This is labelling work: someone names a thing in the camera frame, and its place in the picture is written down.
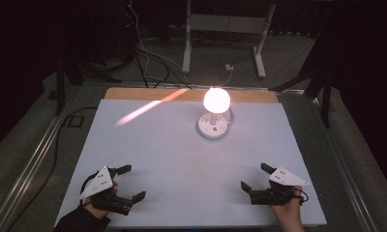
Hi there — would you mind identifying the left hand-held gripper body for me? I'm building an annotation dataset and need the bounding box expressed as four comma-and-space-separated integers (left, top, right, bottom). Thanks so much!
79, 165, 134, 217

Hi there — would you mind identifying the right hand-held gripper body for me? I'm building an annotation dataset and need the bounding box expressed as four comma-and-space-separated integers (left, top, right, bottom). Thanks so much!
249, 165, 312, 207

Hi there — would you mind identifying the person's left hand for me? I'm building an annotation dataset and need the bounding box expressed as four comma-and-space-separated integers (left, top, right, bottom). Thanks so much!
83, 181, 119, 220

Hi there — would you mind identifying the person's right hand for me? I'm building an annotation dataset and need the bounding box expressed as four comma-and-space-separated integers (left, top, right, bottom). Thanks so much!
269, 186, 308, 227

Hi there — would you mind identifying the white round power socket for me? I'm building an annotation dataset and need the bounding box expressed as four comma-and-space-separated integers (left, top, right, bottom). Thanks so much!
196, 112, 230, 140

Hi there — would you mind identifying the glowing round light bulb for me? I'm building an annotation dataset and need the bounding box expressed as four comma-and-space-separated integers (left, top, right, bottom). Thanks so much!
202, 86, 231, 114

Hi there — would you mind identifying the black tripod stand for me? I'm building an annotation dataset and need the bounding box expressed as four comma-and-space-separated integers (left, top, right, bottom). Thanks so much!
53, 44, 123, 117
268, 61, 333, 129

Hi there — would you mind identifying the wooden board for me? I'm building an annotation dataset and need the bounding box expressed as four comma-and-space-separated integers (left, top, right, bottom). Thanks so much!
104, 86, 280, 104

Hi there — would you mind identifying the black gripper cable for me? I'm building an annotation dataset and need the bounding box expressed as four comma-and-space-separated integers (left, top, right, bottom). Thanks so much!
79, 171, 99, 207
291, 188, 311, 206

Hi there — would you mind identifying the black floor cable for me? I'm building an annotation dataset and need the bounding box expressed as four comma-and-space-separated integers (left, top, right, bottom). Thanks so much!
26, 105, 100, 211

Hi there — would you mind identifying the aluminium floor rail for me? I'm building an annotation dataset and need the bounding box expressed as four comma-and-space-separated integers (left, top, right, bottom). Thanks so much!
306, 93, 381, 232
0, 86, 83, 232

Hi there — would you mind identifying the black rectangular floor bracket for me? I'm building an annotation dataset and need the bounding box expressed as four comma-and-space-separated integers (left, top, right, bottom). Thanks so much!
63, 114, 85, 129

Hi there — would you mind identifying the bundle of black cables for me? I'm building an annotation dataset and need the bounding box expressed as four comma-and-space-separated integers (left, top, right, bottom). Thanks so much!
130, 42, 194, 90

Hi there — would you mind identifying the thin white floor cable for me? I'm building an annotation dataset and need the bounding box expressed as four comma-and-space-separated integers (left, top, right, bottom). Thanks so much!
129, 0, 234, 87

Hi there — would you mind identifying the white metal stand frame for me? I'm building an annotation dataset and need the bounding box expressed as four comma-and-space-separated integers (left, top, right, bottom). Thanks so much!
181, 0, 278, 80

